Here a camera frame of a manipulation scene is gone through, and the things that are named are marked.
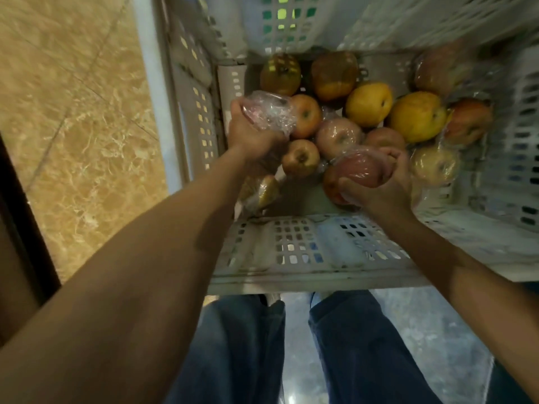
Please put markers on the pale yellow wrapped apple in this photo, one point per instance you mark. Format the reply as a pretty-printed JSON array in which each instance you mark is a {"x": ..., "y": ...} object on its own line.
[{"x": 434, "y": 164}]

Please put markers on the person's right forearm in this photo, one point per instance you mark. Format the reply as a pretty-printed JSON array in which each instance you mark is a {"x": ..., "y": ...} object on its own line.
[{"x": 471, "y": 281}]

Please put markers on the person's left fingers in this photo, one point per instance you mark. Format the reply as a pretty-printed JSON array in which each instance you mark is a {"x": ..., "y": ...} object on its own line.
[{"x": 240, "y": 109}]

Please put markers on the greenish yellow apple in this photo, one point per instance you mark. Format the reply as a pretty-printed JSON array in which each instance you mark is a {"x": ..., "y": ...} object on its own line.
[{"x": 280, "y": 74}]

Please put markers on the pale film-wrapped apple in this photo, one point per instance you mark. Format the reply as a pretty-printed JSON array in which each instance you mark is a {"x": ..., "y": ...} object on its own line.
[{"x": 271, "y": 111}]

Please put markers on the person's right leg blue jeans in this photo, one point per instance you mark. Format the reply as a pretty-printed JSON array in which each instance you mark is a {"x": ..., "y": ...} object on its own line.
[{"x": 362, "y": 353}]

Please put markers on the white perforated plastic basket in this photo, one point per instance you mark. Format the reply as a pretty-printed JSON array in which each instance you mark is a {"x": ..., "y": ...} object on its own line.
[{"x": 294, "y": 20}]

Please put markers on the person's left forearm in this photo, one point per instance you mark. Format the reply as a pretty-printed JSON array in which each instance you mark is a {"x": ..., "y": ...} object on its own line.
[{"x": 139, "y": 269}]

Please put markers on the pile of red apples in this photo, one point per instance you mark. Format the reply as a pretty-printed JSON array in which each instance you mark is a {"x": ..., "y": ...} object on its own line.
[{"x": 339, "y": 136}]

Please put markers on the person's leg blue jeans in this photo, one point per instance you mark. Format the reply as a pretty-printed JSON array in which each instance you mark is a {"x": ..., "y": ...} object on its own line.
[
  {"x": 362, "y": 353},
  {"x": 233, "y": 353}
]

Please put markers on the person's left hand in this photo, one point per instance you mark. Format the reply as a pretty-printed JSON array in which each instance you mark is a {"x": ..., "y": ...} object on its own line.
[{"x": 252, "y": 138}]

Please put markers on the white plastic crate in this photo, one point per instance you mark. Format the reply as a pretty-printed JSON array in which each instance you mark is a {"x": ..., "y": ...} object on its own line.
[{"x": 328, "y": 248}]

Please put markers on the orange brown apple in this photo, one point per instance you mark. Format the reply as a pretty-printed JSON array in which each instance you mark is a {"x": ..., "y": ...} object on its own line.
[{"x": 334, "y": 75}]

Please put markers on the person's right hand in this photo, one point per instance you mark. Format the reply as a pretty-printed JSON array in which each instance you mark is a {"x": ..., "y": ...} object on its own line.
[{"x": 391, "y": 191}]

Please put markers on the person's left leg blue jeans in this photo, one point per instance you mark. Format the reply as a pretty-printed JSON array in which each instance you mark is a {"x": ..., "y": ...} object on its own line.
[{"x": 233, "y": 353}]

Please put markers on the dark wooden door frame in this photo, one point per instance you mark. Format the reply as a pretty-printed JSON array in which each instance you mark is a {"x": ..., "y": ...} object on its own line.
[{"x": 27, "y": 231}]

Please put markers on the person's right thumb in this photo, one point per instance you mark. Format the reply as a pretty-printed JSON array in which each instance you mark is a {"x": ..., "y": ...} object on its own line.
[{"x": 356, "y": 190}]

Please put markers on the white metal rack post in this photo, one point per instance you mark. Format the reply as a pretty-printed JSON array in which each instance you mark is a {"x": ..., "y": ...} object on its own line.
[{"x": 156, "y": 88}]

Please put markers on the dark red apple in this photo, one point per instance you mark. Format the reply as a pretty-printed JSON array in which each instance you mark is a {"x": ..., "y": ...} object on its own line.
[{"x": 358, "y": 170}]

